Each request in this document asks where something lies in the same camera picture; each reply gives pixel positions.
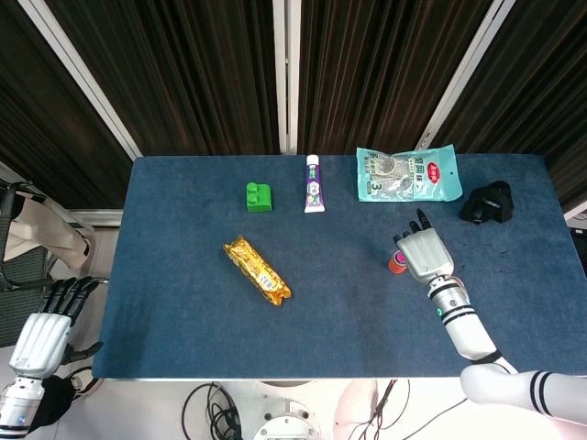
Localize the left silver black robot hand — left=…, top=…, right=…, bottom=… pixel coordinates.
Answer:
left=8, top=276, right=105, bottom=380

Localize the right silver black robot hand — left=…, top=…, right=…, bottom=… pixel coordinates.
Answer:
left=393, top=208, right=455, bottom=281

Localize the round white robot base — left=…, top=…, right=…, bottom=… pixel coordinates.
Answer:
left=251, top=379, right=321, bottom=440

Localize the orange plastic cup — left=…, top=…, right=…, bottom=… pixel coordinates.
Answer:
left=387, top=251, right=408, bottom=276

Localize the black mesh chair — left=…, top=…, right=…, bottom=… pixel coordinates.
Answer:
left=0, top=181, right=63, bottom=349

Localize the black fabric sleeve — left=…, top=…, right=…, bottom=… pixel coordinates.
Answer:
left=27, top=375, right=75, bottom=432

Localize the white black shoe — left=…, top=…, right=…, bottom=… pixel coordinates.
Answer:
left=71, top=366, right=103, bottom=399

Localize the teal dishcloth package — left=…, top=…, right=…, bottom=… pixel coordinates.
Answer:
left=356, top=143, right=464, bottom=204

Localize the black clip object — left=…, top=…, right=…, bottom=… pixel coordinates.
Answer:
left=460, top=181, right=516, bottom=226

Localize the white tote bag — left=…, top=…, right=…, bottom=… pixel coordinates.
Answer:
left=2, top=194, right=96, bottom=271

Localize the white purple toothpaste tube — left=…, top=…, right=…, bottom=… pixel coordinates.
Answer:
left=303, top=154, right=328, bottom=215

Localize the blue fabric table cover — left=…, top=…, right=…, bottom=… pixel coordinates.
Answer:
left=91, top=153, right=587, bottom=381

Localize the pinkish white body cover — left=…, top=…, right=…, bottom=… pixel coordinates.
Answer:
left=332, top=379, right=391, bottom=440

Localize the gold foil snack packet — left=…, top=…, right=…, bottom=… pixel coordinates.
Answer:
left=222, top=235, right=294, bottom=309

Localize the green toy building block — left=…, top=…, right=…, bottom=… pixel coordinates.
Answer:
left=245, top=181, right=276, bottom=214

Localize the dark brown curtain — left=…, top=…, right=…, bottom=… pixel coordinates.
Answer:
left=0, top=0, right=587, bottom=212

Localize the thin black cable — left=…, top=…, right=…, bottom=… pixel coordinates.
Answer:
left=357, top=379, right=469, bottom=440

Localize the white partition frame post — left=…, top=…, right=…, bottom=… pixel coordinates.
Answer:
left=17, top=0, right=143, bottom=160
left=415, top=0, right=505, bottom=152
left=272, top=0, right=302, bottom=155

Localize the black cable bundle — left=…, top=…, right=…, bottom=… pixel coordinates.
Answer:
left=181, top=380, right=244, bottom=440

